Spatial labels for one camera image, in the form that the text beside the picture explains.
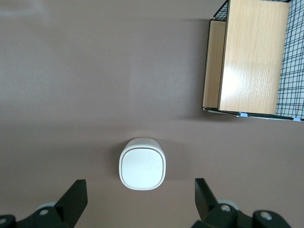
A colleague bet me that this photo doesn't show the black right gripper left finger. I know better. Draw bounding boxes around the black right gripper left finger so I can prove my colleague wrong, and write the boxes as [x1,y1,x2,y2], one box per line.
[0,180,88,228]

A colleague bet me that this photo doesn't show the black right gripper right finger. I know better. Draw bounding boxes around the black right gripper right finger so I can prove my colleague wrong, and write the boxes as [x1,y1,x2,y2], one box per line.
[193,178,292,228]

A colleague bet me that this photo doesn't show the brown table mat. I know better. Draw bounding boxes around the brown table mat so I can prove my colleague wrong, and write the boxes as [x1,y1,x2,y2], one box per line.
[0,0,304,228]

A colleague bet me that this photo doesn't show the white lidded trash can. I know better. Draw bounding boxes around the white lidded trash can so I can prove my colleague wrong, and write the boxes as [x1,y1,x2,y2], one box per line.
[118,137,167,191]

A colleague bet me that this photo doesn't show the wooden two-tier wire shelf rack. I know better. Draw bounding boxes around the wooden two-tier wire shelf rack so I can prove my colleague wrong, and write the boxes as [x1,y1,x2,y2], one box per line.
[202,0,304,122]

